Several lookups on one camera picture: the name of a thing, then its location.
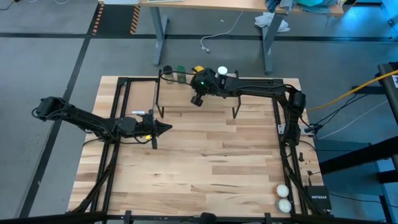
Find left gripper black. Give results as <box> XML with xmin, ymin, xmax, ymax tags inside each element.
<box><xmin>113</xmin><ymin>109</ymin><xmax>173</xmax><ymax>150</ymax></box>

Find green lid spice jar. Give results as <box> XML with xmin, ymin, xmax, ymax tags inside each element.
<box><xmin>177</xmin><ymin>65</ymin><xmax>187</xmax><ymax>83</ymax></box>

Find black lid olive label spice jar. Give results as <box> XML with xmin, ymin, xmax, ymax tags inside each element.
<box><xmin>162</xmin><ymin>65</ymin><xmax>174</xmax><ymax>82</ymax></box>

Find wooden shelf with black legs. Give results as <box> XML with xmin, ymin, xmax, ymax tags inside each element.
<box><xmin>155</xmin><ymin>68</ymin><xmax>242</xmax><ymax>119</ymax></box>

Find wooden desk with grey legs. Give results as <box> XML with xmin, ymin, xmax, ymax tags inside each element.
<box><xmin>99</xmin><ymin>0</ymin><xmax>345</xmax><ymax>75</ymax></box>

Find white cloth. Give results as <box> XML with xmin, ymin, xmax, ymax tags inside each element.
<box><xmin>254</xmin><ymin>11</ymin><xmax>290</xmax><ymax>34</ymax></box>

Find dark navy cloth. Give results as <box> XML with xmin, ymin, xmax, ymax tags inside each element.
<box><xmin>266</xmin><ymin>0</ymin><xmax>284</xmax><ymax>13</ymax></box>

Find teal cloth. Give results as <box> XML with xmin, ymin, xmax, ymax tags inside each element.
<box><xmin>297</xmin><ymin>0</ymin><xmax>324</xmax><ymax>7</ymax></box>

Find white round puck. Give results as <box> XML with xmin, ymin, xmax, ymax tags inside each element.
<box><xmin>275</xmin><ymin>184</ymin><xmax>290</xmax><ymax>198</ymax></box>
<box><xmin>277</xmin><ymin>198</ymin><xmax>292</xmax><ymax>213</ymax></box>

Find blue grey cloth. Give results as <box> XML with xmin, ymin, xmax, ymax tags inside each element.
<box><xmin>279</xmin><ymin>0</ymin><xmax>341</xmax><ymax>15</ymax></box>

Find black metal beam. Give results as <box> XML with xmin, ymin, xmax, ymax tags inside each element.
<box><xmin>318</xmin><ymin>141</ymin><xmax>398</xmax><ymax>184</ymax></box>

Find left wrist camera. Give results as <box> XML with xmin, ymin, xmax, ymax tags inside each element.
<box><xmin>136</xmin><ymin>112</ymin><xmax>154</xmax><ymax>125</ymax></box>

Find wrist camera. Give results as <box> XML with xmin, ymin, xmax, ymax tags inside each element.
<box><xmin>190</xmin><ymin>95</ymin><xmax>205</xmax><ymax>108</ymax></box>
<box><xmin>136</xmin><ymin>112</ymin><xmax>154</xmax><ymax>125</ymax></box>

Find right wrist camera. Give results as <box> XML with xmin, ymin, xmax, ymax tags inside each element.
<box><xmin>190</xmin><ymin>95</ymin><xmax>205</xmax><ymax>108</ymax></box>

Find white floor cable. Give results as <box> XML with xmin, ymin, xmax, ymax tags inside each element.
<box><xmin>200</xmin><ymin>11</ymin><xmax>244</xmax><ymax>53</ymax></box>

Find black aluminium table frame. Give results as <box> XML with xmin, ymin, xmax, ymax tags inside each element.
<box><xmin>0</xmin><ymin>76</ymin><xmax>398</xmax><ymax>224</ymax></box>

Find silver metal bracket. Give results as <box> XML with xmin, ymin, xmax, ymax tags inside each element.
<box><xmin>277</xmin><ymin>123</ymin><xmax>308</xmax><ymax>136</ymax></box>

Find black Netgear switch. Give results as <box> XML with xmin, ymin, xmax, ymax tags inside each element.
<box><xmin>304</xmin><ymin>185</ymin><xmax>332</xmax><ymax>211</ymax></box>

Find yellow hanging cable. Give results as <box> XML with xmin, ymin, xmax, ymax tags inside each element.
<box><xmin>307</xmin><ymin>70</ymin><xmax>398</xmax><ymax>112</ymax></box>

